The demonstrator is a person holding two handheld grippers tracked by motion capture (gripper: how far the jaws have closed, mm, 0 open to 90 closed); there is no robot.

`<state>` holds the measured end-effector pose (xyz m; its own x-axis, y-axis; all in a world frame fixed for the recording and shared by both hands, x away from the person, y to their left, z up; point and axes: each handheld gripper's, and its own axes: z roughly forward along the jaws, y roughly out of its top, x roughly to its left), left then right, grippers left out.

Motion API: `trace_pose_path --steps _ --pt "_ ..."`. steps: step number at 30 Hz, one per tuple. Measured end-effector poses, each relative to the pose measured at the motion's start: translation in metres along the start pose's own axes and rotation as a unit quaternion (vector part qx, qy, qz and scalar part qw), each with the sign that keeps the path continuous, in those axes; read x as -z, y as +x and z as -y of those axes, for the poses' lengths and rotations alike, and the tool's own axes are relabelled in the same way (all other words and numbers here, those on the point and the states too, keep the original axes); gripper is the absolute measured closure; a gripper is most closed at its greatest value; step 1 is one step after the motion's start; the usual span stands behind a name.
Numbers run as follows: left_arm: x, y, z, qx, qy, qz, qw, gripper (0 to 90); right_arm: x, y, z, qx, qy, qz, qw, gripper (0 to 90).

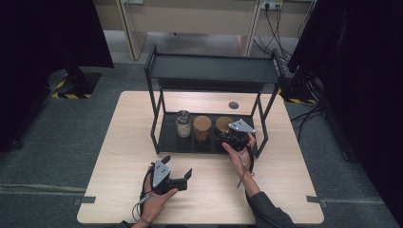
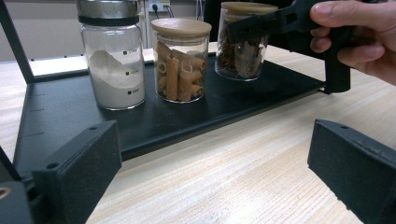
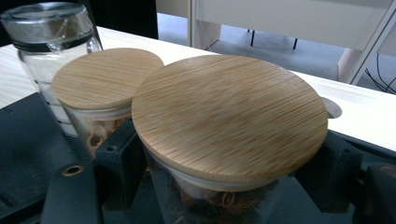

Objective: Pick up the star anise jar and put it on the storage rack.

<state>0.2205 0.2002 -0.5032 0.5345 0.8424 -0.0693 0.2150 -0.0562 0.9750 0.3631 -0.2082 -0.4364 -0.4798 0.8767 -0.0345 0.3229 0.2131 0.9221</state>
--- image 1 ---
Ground black floor cables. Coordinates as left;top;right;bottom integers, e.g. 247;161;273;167
290;104;325;143

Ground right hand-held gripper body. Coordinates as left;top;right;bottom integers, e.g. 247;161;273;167
222;118;257;152

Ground black curtain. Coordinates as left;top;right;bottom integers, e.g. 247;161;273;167
287;0;403;227
0;0;115;153

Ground person's left hand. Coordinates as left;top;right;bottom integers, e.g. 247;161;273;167
140;161;180;221

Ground grey floor tape piece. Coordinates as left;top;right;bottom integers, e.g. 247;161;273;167
73;196;97;206
306;195;328;209

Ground glass jar with metal lid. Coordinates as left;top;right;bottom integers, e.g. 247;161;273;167
175;109;192;139

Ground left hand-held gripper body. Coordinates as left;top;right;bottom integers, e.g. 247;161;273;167
151;160;189;196

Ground white power strip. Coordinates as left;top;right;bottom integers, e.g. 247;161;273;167
259;0;284;10

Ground black metal two-tier rack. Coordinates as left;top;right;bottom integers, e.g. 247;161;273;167
144;43;285;159

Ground hand-held gripper cable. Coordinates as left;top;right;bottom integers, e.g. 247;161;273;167
131;165;154;222
236;148;257;190

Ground person's right hand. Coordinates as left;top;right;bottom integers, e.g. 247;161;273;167
221;133;257;188

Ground right hand-held gripper cable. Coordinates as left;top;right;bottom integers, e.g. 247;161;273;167
236;148;257;190

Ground glass jar with wooden lid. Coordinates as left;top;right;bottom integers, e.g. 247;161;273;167
215;116;236;136
193;115;213;143

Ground striped black stand base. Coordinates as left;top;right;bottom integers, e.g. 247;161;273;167
278;71;319;105
48;65;103;100

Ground black power cables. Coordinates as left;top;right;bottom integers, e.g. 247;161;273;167
252;3;317;66

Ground left hand-held gripper cable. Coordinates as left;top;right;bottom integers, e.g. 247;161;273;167
131;165;154;222

